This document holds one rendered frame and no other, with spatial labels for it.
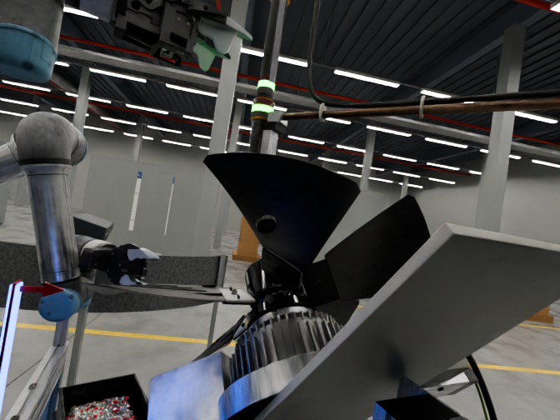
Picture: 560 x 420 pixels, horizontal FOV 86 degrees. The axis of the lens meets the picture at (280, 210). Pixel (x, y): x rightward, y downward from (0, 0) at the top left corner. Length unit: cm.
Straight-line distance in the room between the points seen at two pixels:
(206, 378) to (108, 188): 645
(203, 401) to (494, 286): 48
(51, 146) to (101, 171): 620
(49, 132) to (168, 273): 171
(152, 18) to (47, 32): 15
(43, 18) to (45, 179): 39
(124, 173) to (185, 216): 147
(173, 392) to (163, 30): 61
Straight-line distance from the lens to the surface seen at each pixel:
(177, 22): 59
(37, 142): 85
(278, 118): 60
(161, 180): 667
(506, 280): 36
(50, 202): 84
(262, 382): 48
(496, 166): 669
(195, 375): 65
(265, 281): 63
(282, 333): 52
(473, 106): 52
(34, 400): 97
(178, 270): 244
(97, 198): 703
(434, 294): 31
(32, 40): 54
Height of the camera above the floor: 135
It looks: 2 degrees up
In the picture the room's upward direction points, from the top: 9 degrees clockwise
